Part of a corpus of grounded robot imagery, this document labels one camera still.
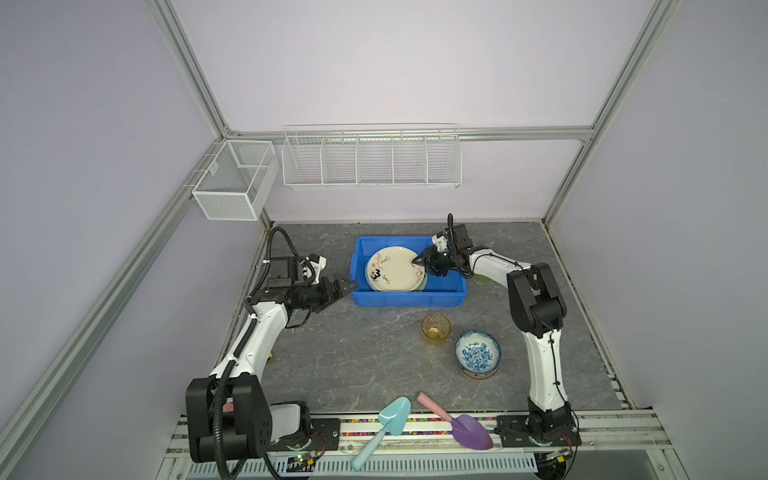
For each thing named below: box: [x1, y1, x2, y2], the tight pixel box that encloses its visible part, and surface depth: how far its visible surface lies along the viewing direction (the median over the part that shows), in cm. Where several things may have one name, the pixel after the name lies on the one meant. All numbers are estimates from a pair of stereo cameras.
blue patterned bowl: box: [454, 330, 501, 375], surface depth 80 cm
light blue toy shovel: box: [351, 396, 412, 472], surface depth 78 cm
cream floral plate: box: [366, 246, 427, 292], surface depth 104 cm
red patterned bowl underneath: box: [459, 360, 501, 379], surface depth 76 cm
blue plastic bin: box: [350, 236, 469, 307], surface depth 100 cm
